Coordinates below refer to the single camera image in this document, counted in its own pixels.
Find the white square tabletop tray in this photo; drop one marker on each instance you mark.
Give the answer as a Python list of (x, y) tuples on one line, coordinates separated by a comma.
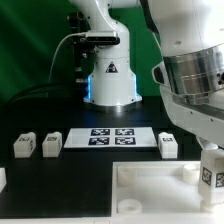
[(162, 192)]

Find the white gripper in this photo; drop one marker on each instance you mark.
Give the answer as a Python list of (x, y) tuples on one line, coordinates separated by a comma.
[(205, 121)]

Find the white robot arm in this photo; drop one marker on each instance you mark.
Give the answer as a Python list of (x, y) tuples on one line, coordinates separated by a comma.
[(190, 37)]

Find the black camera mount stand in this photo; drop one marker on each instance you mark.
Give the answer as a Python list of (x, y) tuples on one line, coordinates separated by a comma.
[(81, 50)]

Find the white sheet with markers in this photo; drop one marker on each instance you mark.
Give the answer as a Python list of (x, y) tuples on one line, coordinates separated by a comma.
[(110, 137)]

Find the white block left edge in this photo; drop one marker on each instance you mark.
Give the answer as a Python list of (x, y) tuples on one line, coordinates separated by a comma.
[(3, 180)]

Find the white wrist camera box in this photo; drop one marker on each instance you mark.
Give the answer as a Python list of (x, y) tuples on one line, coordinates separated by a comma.
[(160, 75)]

